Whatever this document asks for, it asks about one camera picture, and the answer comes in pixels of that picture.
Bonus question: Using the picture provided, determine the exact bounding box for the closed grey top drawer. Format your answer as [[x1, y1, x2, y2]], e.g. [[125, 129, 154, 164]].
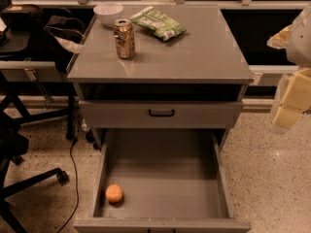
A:
[[79, 101, 243, 129]]

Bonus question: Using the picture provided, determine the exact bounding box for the black pouch on desk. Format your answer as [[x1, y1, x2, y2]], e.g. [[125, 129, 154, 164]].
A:
[[1, 4, 43, 30]]

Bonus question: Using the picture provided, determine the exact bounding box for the gold soda can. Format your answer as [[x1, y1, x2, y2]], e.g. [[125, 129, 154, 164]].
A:
[[113, 18, 135, 59]]

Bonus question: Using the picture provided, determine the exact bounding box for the open grey middle drawer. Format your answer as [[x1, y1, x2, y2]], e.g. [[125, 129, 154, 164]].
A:
[[74, 129, 251, 233]]

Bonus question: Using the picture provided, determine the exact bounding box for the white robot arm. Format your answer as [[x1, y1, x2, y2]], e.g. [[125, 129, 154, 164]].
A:
[[267, 5, 311, 135]]

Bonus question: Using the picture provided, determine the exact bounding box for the grey drawer cabinet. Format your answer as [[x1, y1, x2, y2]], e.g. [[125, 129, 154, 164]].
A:
[[68, 5, 252, 145]]

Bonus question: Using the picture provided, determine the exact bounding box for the dark bag with straps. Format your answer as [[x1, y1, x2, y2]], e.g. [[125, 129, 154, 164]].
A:
[[44, 16, 86, 73]]

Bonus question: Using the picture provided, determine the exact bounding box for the orange fruit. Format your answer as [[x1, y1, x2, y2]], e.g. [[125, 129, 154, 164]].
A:
[[105, 184, 123, 203]]

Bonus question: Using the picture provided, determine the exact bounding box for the green chip bag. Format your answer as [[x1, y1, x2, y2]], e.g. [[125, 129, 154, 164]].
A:
[[129, 6, 187, 42]]

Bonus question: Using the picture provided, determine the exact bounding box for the white bowl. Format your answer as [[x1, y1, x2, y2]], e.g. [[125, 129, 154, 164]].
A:
[[93, 2, 123, 27]]

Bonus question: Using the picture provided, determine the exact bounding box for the black office chair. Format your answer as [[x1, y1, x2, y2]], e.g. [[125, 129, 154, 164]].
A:
[[0, 109, 70, 233]]

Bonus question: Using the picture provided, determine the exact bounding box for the black floor cable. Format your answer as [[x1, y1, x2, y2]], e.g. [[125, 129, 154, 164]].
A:
[[56, 136, 81, 233]]

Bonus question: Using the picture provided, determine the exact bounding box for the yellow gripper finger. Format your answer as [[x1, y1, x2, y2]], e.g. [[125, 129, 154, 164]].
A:
[[266, 26, 291, 50], [268, 68, 311, 135]]

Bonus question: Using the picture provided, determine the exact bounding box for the black drawer handle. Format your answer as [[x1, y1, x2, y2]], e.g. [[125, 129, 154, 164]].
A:
[[148, 109, 175, 117]]

